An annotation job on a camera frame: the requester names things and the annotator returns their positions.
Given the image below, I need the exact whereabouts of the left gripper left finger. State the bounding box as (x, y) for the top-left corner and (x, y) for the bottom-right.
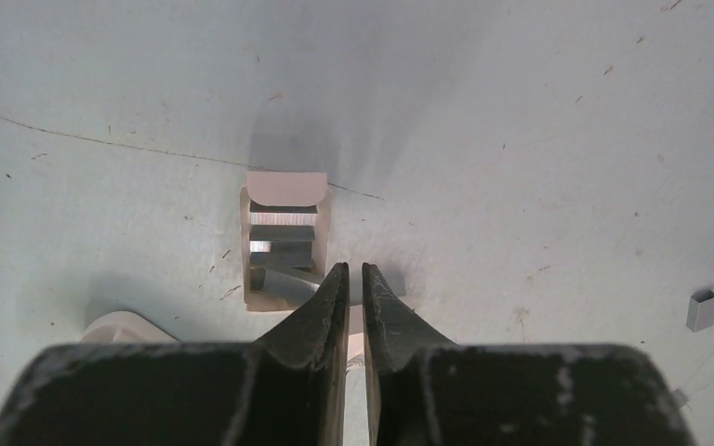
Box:
(0, 263), (350, 445)

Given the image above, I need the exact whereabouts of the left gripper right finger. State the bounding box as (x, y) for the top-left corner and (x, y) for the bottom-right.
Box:
(362, 263), (694, 445)

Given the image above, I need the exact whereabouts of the staple tray box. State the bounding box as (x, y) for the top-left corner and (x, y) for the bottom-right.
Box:
(240, 171), (333, 312)

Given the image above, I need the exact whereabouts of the white stapler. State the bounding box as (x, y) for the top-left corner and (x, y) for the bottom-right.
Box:
(81, 311), (177, 344)

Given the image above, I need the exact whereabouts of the grey staple strip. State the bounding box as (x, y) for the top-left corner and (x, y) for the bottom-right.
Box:
(686, 288), (714, 333)

